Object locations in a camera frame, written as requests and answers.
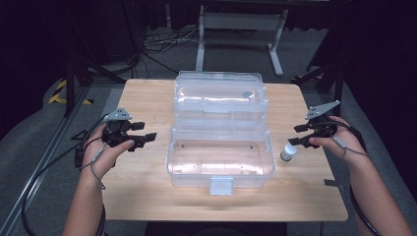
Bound grey table edge bracket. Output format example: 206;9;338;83
324;178;346;192

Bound black metal stand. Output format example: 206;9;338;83
291;58;345;114
62;55;127;118

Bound small white bottle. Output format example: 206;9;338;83
279;144;298;162

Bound person's left hand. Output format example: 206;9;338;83
80;124;136;180

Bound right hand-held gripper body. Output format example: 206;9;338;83
305;99;341;139

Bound grey wrist lanyard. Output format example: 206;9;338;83
82;144;108;191
331;135;370;158

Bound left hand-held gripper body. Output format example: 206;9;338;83
101;106;136;148

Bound grey left wrist lanyard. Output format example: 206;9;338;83
82;144;108;191

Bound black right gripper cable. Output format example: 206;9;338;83
328;121;384;236

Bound grey right wrist lanyard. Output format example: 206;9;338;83
331;135;370;158

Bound person's right hand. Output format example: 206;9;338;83
308;115;365;162

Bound aluminium floor rail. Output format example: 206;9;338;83
0;87;92;236

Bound grey metal desk frame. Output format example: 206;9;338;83
195;4;289;78

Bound tangle of floor cables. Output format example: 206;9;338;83
141;28;201;82

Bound clear plastic storage box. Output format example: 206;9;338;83
165;71;277;197

